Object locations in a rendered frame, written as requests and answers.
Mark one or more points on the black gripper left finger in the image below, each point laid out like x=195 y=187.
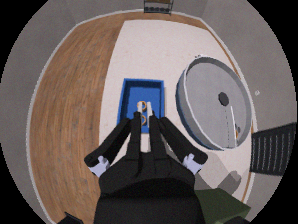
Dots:
x=100 y=159

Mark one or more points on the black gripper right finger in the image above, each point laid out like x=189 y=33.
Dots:
x=192 y=157

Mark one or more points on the blue shallow tray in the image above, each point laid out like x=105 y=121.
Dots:
x=135 y=90

